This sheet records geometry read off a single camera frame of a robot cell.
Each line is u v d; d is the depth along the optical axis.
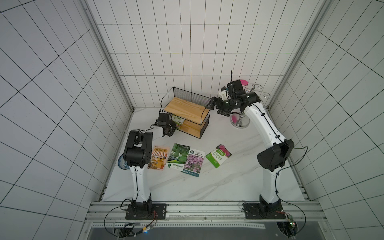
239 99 0.60
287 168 0.55
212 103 0.73
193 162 0.90
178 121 1.07
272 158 0.50
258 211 0.72
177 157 0.92
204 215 0.73
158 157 0.92
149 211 0.66
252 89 0.88
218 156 0.92
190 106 1.00
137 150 0.55
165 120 0.83
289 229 0.70
